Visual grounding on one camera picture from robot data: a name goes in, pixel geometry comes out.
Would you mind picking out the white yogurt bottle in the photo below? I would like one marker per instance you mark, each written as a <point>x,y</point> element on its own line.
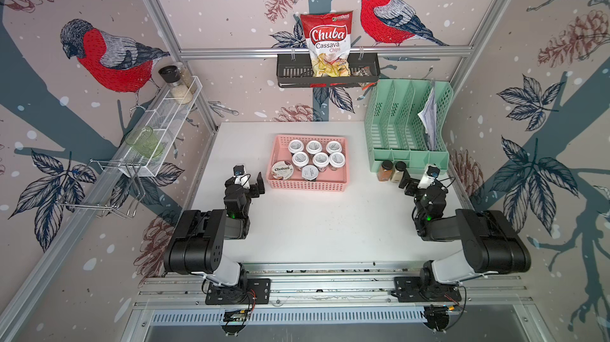
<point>333,147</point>
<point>314,147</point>
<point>337,161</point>

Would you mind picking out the white wire wall shelf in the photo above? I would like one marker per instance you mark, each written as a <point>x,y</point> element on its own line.
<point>166,118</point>

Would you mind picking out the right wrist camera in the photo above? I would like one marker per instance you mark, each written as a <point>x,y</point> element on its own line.
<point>430,176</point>

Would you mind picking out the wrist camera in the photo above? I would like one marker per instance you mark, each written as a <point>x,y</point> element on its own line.
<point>241,177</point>
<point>430,176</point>

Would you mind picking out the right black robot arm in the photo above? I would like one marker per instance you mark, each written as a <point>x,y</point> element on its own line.
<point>490,245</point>

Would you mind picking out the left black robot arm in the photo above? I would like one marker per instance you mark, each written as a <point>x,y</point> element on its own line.
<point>196,246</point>

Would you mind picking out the green yogurt cup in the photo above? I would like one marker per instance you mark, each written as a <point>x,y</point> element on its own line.
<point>300,160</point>
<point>295,146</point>
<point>321,160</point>
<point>310,173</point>

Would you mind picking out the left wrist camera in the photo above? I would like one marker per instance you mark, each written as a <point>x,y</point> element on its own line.
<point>241,177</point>

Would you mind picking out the wire rack hanger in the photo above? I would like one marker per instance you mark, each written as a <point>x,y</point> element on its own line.
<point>100,199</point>

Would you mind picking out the red Chuba chips bag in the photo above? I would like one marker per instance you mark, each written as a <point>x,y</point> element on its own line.
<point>328,38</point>

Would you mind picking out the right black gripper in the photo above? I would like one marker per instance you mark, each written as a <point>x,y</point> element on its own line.
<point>412,184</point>

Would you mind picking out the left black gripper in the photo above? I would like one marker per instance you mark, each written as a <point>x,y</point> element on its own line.
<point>254,191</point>

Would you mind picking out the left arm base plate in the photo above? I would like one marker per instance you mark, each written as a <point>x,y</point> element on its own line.
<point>254,291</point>

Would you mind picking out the Chobani yogurt cup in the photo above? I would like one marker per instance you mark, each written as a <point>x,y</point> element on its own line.
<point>282,170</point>

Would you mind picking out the orange spice bottle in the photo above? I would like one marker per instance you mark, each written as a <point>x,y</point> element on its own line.
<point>384,173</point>

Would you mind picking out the pink plastic basket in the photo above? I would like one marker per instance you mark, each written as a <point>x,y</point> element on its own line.
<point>329,180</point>

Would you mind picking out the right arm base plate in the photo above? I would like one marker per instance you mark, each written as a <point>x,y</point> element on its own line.
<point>411,289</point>

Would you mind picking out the beige spice bottle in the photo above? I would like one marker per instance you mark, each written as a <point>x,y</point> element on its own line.
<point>400,168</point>

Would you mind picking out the black lid spice jar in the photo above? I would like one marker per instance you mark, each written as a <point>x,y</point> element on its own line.
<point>179,90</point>

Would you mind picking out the black wire wall basket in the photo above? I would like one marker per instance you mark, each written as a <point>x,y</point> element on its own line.
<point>297,72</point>

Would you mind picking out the green glass cup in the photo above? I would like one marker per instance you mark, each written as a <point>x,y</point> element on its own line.
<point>145,142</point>

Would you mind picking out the papers in organizer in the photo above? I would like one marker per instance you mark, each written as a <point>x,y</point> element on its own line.
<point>428,117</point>

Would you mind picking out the green plastic file organizer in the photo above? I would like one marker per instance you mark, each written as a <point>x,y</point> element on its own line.
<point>394,130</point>

